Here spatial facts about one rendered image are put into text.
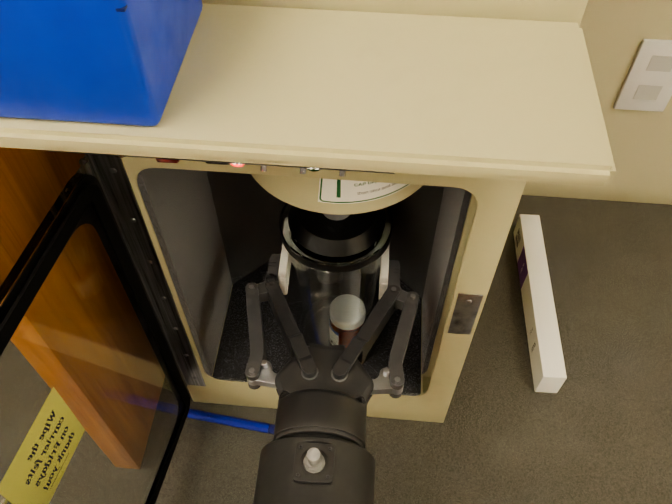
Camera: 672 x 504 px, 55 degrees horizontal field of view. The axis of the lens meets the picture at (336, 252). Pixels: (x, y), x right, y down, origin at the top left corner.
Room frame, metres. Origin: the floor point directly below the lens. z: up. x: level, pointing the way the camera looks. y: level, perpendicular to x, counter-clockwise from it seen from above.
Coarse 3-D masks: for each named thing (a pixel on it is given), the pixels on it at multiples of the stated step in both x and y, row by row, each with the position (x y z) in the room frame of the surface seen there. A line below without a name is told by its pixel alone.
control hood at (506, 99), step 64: (192, 64) 0.27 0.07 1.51; (256, 64) 0.27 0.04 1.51; (320, 64) 0.27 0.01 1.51; (384, 64) 0.27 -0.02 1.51; (448, 64) 0.27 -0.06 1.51; (512, 64) 0.27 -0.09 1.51; (576, 64) 0.27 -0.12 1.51; (0, 128) 0.23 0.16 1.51; (64, 128) 0.23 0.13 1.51; (128, 128) 0.23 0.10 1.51; (192, 128) 0.23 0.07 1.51; (256, 128) 0.23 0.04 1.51; (320, 128) 0.23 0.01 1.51; (384, 128) 0.23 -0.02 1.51; (448, 128) 0.23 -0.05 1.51; (512, 128) 0.23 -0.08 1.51; (576, 128) 0.23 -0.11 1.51
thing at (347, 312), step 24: (288, 240) 0.36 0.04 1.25; (384, 240) 0.36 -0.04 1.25; (336, 264) 0.34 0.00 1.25; (312, 288) 0.35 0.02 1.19; (336, 288) 0.34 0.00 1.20; (360, 288) 0.35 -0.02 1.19; (312, 312) 0.35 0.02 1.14; (336, 312) 0.34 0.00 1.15; (360, 312) 0.35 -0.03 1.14; (312, 336) 0.35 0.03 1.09; (336, 336) 0.34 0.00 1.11
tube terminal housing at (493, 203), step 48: (240, 0) 0.33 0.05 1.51; (288, 0) 0.33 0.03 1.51; (336, 0) 0.32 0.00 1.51; (384, 0) 0.32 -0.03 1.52; (432, 0) 0.32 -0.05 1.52; (480, 0) 0.32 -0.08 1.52; (528, 0) 0.32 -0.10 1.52; (576, 0) 0.31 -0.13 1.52; (480, 192) 0.32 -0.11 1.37; (480, 240) 0.31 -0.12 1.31; (480, 288) 0.31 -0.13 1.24; (240, 384) 0.34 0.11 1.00; (432, 384) 0.32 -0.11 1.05
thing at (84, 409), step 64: (64, 192) 0.29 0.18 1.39; (64, 256) 0.26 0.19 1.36; (64, 320) 0.23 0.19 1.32; (128, 320) 0.29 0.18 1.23; (0, 384) 0.17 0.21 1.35; (64, 384) 0.21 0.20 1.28; (128, 384) 0.25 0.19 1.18; (0, 448) 0.14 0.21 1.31; (64, 448) 0.17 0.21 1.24; (128, 448) 0.22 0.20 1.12
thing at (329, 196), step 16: (256, 176) 0.38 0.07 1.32; (272, 176) 0.37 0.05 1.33; (288, 176) 0.36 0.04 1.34; (272, 192) 0.36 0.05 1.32; (288, 192) 0.35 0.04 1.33; (304, 192) 0.35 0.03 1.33; (320, 192) 0.35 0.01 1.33; (336, 192) 0.34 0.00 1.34; (352, 192) 0.34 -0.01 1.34; (368, 192) 0.35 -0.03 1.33; (384, 192) 0.35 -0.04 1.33; (400, 192) 0.35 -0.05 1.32; (304, 208) 0.34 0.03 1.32; (320, 208) 0.34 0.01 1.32; (336, 208) 0.34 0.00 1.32; (352, 208) 0.34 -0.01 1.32; (368, 208) 0.34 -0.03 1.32
